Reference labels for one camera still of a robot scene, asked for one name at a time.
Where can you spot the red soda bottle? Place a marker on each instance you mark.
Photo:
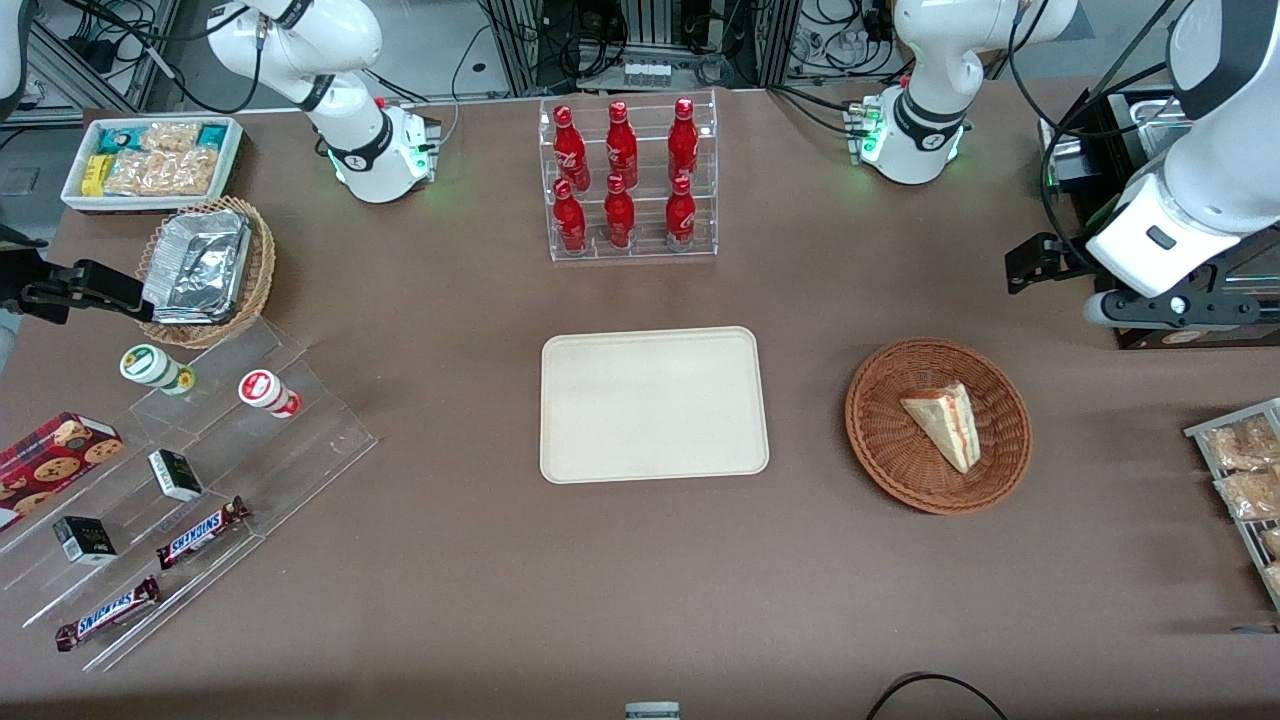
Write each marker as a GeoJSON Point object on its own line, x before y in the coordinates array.
{"type": "Point", "coordinates": [619, 217]}
{"type": "Point", "coordinates": [622, 148]}
{"type": "Point", "coordinates": [570, 222]}
{"type": "Point", "coordinates": [571, 150]}
{"type": "Point", "coordinates": [683, 142]}
{"type": "Point", "coordinates": [680, 218]}

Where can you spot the green lid cup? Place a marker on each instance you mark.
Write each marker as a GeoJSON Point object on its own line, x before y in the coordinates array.
{"type": "Point", "coordinates": [150, 366]}

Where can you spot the stacked aluminium foil trays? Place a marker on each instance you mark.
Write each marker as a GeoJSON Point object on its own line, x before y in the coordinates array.
{"type": "Point", "coordinates": [195, 265]}

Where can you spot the clear snack bag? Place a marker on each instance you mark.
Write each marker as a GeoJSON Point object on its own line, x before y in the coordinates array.
{"type": "Point", "coordinates": [1252, 495]}
{"type": "Point", "coordinates": [1245, 445]}

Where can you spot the snickers bar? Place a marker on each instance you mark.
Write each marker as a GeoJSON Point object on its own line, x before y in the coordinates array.
{"type": "Point", "coordinates": [105, 614]}
{"type": "Point", "coordinates": [200, 533]}

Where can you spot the small black box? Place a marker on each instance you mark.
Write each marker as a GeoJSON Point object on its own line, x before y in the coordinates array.
{"type": "Point", "coordinates": [175, 476]}
{"type": "Point", "coordinates": [85, 541]}

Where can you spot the triangle sandwich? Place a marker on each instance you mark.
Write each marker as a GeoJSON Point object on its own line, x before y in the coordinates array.
{"type": "Point", "coordinates": [945, 425]}

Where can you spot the light wicker basket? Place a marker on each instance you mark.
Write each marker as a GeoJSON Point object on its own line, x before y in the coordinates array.
{"type": "Point", "coordinates": [262, 270]}

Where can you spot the cream plastic tray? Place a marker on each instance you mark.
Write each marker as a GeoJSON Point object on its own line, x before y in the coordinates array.
{"type": "Point", "coordinates": [654, 405]}

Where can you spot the clear acrylic bottle rack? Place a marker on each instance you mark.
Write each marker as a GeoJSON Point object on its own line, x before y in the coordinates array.
{"type": "Point", "coordinates": [650, 245]}

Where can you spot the aluminium frame rack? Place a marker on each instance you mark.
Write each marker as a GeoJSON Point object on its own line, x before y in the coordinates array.
{"type": "Point", "coordinates": [640, 40]}

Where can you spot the clear cracker bag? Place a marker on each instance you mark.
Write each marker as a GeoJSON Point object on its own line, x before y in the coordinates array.
{"type": "Point", "coordinates": [165, 173]}
{"type": "Point", "coordinates": [170, 135]}

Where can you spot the white snack bin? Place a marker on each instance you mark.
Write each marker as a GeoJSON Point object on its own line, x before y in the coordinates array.
{"type": "Point", "coordinates": [75, 198]}

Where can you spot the red cookie box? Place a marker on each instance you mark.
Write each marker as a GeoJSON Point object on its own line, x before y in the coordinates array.
{"type": "Point", "coordinates": [50, 460]}

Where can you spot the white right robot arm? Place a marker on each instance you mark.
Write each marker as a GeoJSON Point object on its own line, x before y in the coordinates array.
{"type": "Point", "coordinates": [350, 130]}

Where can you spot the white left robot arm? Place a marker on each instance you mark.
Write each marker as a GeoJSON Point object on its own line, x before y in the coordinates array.
{"type": "Point", "coordinates": [1220, 160]}

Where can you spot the yellow snack pack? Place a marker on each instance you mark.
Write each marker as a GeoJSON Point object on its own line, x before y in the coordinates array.
{"type": "Point", "coordinates": [97, 175]}

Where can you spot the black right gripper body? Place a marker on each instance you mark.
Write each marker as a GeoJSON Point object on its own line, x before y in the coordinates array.
{"type": "Point", "coordinates": [22, 275]}

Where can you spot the clear acrylic stepped shelf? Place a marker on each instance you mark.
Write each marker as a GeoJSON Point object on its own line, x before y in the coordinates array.
{"type": "Point", "coordinates": [300, 450]}

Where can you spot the teal snack packet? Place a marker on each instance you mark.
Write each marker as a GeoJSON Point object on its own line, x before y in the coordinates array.
{"type": "Point", "coordinates": [212, 136]}
{"type": "Point", "coordinates": [122, 138]}

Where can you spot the brown wicker basket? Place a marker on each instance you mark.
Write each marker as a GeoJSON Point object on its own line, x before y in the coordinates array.
{"type": "Point", "coordinates": [885, 440]}

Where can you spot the red lid cup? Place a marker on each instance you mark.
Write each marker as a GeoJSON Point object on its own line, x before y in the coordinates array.
{"type": "Point", "coordinates": [265, 390]}

